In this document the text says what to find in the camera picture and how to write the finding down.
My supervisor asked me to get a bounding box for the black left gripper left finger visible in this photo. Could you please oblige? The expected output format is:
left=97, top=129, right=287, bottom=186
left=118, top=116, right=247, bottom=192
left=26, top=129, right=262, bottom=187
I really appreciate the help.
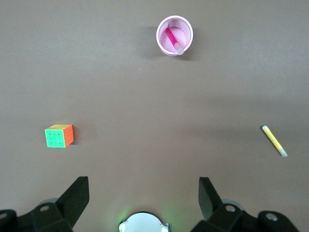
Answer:
left=32, top=176, right=90, bottom=232

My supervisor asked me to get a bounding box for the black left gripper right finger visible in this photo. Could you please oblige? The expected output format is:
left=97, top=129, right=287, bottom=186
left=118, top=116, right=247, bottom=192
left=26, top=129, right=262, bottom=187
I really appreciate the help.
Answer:
left=193, top=177, right=260, bottom=232

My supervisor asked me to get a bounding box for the pink marker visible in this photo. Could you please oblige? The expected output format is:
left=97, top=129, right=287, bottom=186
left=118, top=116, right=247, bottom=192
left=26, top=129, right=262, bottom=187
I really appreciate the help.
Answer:
left=165, top=27, right=185, bottom=57

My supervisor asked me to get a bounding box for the multicoloured puzzle cube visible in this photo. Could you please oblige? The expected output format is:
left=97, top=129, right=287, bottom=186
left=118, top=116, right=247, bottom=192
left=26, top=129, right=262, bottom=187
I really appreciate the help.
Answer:
left=44, top=124, right=74, bottom=148

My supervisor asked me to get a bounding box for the yellow marker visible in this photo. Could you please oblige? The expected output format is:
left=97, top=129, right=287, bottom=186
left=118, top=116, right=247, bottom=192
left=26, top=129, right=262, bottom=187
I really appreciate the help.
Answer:
left=262, top=125, right=288, bottom=158

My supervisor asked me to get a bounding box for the pink mesh cup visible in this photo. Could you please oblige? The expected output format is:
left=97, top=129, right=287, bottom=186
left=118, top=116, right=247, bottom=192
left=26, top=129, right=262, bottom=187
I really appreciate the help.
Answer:
left=155, top=15, right=194, bottom=57

